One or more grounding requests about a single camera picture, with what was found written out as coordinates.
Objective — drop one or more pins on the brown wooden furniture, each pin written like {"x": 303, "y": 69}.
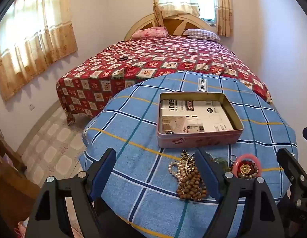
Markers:
{"x": 9, "y": 178}

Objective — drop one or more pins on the green jade bangle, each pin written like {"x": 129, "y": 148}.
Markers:
{"x": 221, "y": 162}

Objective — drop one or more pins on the blue plaid tablecloth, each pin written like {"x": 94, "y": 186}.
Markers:
{"x": 133, "y": 133}

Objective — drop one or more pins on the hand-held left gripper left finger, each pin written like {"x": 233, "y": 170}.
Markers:
{"x": 103, "y": 172}

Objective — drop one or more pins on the white wall outlet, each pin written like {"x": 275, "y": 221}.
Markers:
{"x": 32, "y": 106}

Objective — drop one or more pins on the narrow beige curtain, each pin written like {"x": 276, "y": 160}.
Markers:
{"x": 224, "y": 7}

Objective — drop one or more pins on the pink floral pillow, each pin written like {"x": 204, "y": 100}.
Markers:
{"x": 149, "y": 32}

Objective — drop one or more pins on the wide beige patterned curtain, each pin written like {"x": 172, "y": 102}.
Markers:
{"x": 36, "y": 42}

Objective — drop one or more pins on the purple plaid pillow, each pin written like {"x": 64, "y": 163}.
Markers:
{"x": 203, "y": 34}

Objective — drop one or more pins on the tied beige curtain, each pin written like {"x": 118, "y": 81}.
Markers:
{"x": 173, "y": 0}

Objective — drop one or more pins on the pink bangle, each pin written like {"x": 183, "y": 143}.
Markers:
{"x": 247, "y": 156}

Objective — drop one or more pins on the bed with red patterned cover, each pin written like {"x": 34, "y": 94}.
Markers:
{"x": 168, "y": 54}

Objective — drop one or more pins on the small metal keyring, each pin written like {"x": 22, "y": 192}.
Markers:
{"x": 232, "y": 156}

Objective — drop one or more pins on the printed paper sheet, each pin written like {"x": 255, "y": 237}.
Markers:
{"x": 193, "y": 114}

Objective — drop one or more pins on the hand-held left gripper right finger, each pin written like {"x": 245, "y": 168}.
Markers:
{"x": 208, "y": 177}

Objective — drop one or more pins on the window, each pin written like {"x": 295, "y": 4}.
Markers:
{"x": 208, "y": 2}

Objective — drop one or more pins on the pink tin box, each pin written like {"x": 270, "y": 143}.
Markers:
{"x": 193, "y": 140}

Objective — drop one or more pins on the small black object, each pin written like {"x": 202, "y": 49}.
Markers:
{"x": 123, "y": 59}

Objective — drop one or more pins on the cream wooden headboard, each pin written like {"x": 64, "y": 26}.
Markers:
{"x": 178, "y": 23}

